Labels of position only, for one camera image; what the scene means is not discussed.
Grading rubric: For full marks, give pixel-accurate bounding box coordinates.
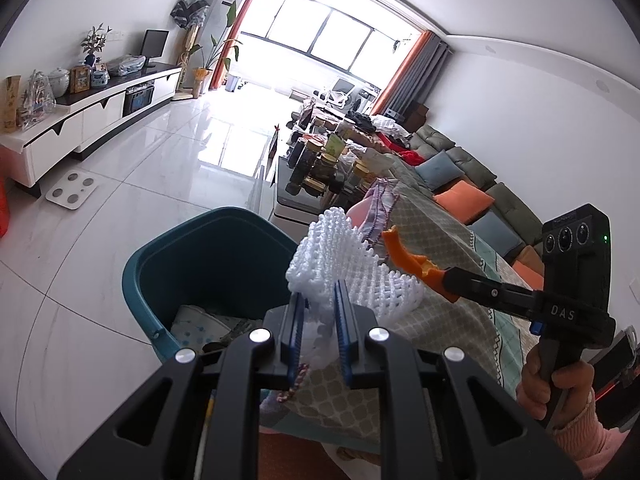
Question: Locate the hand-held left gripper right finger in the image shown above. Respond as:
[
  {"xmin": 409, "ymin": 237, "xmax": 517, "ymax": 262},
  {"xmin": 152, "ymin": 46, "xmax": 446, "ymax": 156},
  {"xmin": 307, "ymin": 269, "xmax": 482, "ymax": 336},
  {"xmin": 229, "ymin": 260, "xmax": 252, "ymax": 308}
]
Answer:
[{"xmin": 332, "ymin": 280, "xmax": 583, "ymax": 480}]

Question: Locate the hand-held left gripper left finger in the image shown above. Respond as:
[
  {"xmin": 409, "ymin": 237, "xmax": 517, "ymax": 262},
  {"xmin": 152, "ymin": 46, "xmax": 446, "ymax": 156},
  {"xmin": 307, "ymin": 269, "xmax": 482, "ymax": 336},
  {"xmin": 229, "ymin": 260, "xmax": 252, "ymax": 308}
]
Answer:
[{"xmin": 56, "ymin": 291, "xmax": 308, "ymax": 480}]

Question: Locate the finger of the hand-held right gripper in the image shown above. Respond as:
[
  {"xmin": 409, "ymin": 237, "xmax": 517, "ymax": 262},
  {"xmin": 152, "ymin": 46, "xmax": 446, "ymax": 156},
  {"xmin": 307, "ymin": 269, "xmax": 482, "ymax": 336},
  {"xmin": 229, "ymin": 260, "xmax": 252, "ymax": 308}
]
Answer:
[{"xmin": 442, "ymin": 266, "xmax": 544, "ymax": 320}]

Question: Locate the white foam net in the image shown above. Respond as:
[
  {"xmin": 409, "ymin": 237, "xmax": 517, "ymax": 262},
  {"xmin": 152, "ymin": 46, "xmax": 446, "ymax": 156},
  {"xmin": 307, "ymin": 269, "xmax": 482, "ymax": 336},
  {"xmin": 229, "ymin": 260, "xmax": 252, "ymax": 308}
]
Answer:
[{"xmin": 286, "ymin": 208, "xmax": 427, "ymax": 368}]

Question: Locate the orange peel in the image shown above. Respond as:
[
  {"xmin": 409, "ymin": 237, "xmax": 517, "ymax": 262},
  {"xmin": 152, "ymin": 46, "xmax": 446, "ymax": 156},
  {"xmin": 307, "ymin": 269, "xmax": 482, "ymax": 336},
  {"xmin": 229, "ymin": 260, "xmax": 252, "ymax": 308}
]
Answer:
[{"xmin": 381, "ymin": 226, "xmax": 459, "ymax": 304}]

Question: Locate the teal trash bin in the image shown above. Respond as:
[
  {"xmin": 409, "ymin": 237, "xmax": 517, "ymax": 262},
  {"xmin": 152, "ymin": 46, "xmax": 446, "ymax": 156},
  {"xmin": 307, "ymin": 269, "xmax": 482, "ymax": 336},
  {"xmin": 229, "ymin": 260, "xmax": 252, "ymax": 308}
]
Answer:
[{"xmin": 121, "ymin": 206, "xmax": 301, "ymax": 367}]

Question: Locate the person's right forearm pink sleeve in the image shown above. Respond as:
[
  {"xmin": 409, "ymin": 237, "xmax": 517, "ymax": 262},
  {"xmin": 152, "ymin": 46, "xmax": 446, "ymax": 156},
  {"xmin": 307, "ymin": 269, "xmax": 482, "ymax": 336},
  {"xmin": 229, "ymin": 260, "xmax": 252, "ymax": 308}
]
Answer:
[{"xmin": 554, "ymin": 390, "xmax": 632, "ymax": 480}]

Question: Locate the person's right hand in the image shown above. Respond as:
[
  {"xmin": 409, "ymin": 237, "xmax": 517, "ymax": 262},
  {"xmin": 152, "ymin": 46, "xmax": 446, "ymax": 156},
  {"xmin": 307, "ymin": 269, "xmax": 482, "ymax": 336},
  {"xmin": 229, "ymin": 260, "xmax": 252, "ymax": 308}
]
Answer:
[{"xmin": 515, "ymin": 345, "xmax": 596, "ymax": 421}]

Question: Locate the orange cushion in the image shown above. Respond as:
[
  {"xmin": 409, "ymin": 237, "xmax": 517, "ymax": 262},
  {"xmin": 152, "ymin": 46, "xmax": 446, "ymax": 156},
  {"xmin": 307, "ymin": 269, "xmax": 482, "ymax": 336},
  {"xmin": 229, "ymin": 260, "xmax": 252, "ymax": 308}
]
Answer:
[
  {"xmin": 434, "ymin": 180, "xmax": 496, "ymax": 225},
  {"xmin": 515, "ymin": 247, "xmax": 546, "ymax": 291}
]

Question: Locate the blue-grey cushion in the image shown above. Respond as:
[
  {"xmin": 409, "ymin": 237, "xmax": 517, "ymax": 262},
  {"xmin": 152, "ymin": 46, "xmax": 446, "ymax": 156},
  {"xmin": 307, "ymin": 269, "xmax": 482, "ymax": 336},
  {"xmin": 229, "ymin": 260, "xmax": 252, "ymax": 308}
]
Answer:
[
  {"xmin": 415, "ymin": 152, "xmax": 464, "ymax": 191},
  {"xmin": 470, "ymin": 210, "xmax": 526, "ymax": 259}
]

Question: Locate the patterned tablecloth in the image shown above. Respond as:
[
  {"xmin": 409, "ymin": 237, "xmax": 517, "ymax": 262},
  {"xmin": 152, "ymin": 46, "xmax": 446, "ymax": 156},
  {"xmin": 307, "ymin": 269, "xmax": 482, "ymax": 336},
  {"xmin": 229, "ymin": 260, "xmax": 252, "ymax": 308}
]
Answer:
[{"xmin": 260, "ymin": 180, "xmax": 547, "ymax": 461}]

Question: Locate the green sofa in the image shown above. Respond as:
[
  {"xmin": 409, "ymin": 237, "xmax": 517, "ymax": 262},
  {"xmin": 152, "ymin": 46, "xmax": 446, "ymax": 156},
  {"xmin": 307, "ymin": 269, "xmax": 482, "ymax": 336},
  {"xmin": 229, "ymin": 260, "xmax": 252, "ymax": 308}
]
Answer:
[{"xmin": 372, "ymin": 125, "xmax": 547, "ymax": 282}]

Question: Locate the cluttered coffee table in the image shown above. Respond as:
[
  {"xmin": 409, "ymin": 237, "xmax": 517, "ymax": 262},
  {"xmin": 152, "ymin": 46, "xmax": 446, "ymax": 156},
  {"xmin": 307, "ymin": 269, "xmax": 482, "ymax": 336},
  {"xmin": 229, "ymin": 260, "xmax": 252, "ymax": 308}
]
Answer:
[{"xmin": 270, "ymin": 105, "xmax": 402, "ymax": 227}]

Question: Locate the red cloth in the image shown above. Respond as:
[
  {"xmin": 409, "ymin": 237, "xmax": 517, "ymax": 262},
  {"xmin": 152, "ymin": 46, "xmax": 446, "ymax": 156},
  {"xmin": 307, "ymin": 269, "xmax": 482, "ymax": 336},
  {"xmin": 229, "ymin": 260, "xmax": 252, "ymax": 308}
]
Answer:
[{"xmin": 377, "ymin": 132, "xmax": 427, "ymax": 167}]

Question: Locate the brown paper bag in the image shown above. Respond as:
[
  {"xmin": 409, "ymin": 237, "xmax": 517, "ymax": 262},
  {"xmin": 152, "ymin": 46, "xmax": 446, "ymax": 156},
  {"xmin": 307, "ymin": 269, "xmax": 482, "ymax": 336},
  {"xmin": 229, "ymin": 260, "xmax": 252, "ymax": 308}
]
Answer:
[{"xmin": 357, "ymin": 152, "xmax": 397, "ymax": 182}]

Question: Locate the brown wooden cabinet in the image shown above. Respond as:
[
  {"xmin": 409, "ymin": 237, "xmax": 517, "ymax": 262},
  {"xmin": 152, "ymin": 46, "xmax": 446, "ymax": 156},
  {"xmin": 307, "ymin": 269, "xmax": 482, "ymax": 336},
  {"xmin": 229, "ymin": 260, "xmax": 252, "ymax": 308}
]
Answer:
[{"xmin": 402, "ymin": 102, "xmax": 430, "ymax": 134}]

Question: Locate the white clothes pile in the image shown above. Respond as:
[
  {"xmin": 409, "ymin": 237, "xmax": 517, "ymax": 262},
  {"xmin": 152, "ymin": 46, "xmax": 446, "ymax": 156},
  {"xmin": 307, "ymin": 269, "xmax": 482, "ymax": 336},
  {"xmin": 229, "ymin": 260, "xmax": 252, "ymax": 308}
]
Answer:
[{"xmin": 370, "ymin": 114, "xmax": 412, "ymax": 142}]

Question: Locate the orange grey curtain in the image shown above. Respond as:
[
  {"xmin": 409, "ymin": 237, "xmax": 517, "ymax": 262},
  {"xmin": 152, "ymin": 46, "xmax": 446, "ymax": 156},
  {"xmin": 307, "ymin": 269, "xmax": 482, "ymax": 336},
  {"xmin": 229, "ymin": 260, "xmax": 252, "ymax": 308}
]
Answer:
[
  {"xmin": 370, "ymin": 30, "xmax": 452, "ymax": 122},
  {"xmin": 210, "ymin": 0, "xmax": 277, "ymax": 92}
]

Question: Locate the white office chair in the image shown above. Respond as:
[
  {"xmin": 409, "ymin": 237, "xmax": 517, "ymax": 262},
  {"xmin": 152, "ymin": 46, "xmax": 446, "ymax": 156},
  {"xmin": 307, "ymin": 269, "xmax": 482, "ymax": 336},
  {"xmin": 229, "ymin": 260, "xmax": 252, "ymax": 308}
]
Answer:
[{"xmin": 315, "ymin": 77, "xmax": 357, "ymax": 109}]

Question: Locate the white body scale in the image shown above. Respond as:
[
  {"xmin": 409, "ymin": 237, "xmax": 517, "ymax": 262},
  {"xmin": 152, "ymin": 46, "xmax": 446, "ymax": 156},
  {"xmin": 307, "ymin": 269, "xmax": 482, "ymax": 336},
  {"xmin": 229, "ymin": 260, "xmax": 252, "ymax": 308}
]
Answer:
[{"xmin": 46, "ymin": 171, "xmax": 100, "ymax": 210}]

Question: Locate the tall leafy potted plant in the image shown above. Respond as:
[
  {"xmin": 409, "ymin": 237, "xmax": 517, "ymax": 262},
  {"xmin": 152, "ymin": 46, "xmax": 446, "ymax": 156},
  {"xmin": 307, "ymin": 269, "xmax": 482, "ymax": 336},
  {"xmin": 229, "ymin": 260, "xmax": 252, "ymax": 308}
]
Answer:
[{"xmin": 187, "ymin": 0, "xmax": 242, "ymax": 97}]

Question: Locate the large window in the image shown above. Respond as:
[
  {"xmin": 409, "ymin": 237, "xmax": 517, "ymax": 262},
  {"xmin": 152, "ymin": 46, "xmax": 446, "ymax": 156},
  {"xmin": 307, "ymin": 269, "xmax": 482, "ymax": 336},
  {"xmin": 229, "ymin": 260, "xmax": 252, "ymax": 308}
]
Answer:
[{"xmin": 240, "ymin": 0, "xmax": 427, "ymax": 84}]

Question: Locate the white black TV cabinet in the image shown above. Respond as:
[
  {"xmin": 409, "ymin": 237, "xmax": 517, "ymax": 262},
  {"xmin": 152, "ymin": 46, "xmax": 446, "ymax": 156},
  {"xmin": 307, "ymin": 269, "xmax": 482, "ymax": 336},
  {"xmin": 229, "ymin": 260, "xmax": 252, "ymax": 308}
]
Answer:
[{"xmin": 0, "ymin": 62, "xmax": 184, "ymax": 199}]

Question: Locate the clear plastic bag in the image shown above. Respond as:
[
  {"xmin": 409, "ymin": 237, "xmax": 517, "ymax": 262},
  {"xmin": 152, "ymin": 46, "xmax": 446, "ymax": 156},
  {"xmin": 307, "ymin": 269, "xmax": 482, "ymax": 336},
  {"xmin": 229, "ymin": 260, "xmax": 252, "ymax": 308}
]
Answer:
[{"xmin": 106, "ymin": 54, "xmax": 147, "ymax": 77}]

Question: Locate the black monitor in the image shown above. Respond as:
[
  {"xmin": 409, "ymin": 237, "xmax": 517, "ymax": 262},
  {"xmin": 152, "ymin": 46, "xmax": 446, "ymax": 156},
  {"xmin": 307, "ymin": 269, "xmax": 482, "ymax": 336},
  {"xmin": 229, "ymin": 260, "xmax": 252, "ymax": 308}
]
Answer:
[{"xmin": 140, "ymin": 29, "xmax": 170, "ymax": 69}]

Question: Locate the red plastic object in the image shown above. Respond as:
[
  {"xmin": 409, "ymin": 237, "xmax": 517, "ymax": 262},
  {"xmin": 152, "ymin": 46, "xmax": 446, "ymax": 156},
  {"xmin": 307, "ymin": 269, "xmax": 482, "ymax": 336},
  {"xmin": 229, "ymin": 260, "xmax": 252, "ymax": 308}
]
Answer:
[{"xmin": 0, "ymin": 177, "xmax": 12, "ymax": 237}]

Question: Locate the white standing air conditioner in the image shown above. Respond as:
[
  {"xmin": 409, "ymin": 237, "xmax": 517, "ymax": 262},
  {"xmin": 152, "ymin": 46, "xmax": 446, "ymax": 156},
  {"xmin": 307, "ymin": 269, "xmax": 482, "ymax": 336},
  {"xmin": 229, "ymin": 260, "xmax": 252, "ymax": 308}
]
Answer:
[{"xmin": 182, "ymin": 0, "xmax": 254, "ymax": 94}]

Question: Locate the cloth-covered standing fan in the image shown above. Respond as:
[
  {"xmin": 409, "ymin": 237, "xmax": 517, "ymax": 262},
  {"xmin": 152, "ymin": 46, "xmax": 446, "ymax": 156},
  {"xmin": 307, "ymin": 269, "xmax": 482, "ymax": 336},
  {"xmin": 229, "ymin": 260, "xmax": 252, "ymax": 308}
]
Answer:
[{"xmin": 170, "ymin": 0, "xmax": 210, "ymax": 67}]

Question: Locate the wrapped ship model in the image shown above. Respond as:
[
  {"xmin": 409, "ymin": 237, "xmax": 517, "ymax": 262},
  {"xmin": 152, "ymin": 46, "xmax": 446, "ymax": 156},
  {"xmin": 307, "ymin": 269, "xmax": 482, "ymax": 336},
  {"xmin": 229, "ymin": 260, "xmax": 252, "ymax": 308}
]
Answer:
[{"xmin": 17, "ymin": 71, "xmax": 57, "ymax": 127}]

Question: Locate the vase with flowers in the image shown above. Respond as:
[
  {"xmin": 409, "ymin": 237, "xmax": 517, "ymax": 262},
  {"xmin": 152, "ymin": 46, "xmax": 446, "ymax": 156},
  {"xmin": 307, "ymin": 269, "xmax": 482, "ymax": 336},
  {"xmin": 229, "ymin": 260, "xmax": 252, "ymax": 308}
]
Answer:
[{"xmin": 80, "ymin": 23, "xmax": 111, "ymax": 69}]

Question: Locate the tall yellow box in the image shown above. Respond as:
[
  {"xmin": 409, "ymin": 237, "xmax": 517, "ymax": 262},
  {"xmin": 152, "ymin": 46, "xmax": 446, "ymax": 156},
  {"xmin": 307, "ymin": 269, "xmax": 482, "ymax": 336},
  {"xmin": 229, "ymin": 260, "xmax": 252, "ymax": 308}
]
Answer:
[{"xmin": 2, "ymin": 75, "xmax": 22, "ymax": 134}]

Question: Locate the picture frame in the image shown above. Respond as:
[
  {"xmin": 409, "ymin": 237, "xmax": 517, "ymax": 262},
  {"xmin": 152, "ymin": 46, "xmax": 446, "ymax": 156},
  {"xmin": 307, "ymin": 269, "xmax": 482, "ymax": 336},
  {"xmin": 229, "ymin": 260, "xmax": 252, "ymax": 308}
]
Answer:
[{"xmin": 69, "ymin": 64, "xmax": 92, "ymax": 94}]

